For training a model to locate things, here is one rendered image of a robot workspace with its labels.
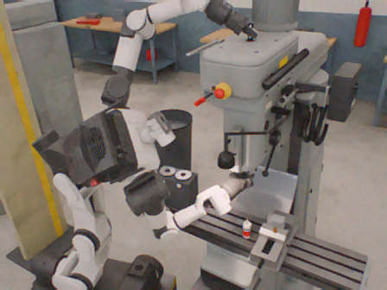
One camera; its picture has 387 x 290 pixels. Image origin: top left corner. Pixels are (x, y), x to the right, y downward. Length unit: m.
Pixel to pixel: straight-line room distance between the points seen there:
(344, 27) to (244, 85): 4.50
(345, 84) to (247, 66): 0.52
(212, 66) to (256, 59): 0.17
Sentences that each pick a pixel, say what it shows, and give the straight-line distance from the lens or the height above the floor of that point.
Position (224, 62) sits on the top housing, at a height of 1.86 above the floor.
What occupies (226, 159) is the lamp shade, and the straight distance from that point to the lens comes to 1.47.
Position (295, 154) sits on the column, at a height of 1.20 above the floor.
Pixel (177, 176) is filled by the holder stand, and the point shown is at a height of 1.10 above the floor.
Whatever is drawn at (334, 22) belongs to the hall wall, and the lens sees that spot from 5.79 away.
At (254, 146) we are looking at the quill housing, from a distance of 1.60.
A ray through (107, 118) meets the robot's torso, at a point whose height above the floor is 1.71.
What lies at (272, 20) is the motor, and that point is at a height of 1.94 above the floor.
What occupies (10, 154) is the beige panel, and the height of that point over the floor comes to 0.96.
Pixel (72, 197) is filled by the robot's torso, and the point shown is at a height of 1.30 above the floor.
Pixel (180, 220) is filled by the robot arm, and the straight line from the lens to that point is 1.65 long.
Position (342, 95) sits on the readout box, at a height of 1.64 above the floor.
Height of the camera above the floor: 2.27
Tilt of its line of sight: 30 degrees down
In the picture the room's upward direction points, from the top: 3 degrees counter-clockwise
